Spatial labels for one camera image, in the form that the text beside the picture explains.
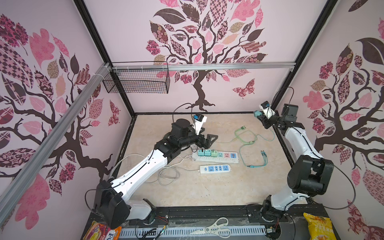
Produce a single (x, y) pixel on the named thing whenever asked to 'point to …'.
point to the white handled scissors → (217, 227)
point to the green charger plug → (215, 154)
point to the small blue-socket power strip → (205, 169)
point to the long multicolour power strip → (223, 157)
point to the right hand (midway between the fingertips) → (263, 112)
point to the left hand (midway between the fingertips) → (210, 135)
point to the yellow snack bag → (320, 228)
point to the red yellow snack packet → (97, 231)
